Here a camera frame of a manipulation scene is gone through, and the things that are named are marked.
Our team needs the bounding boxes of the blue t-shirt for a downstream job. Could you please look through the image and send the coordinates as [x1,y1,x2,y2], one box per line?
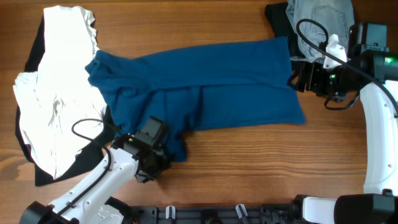
[85,37,305,162]

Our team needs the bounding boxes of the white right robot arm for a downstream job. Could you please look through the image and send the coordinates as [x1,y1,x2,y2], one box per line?
[285,22,397,223]

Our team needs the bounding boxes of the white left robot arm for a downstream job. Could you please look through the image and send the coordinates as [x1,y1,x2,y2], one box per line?
[20,116,170,223]

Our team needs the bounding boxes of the black garment under white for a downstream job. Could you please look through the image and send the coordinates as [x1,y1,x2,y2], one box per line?
[14,15,121,187]

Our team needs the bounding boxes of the light blue denim jeans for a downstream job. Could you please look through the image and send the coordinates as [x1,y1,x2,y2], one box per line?
[285,0,354,63]

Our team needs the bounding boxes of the folded black garment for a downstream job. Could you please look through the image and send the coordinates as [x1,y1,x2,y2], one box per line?
[264,2,309,73]

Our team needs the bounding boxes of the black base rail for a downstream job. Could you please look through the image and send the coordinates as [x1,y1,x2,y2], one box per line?
[131,205,302,224]

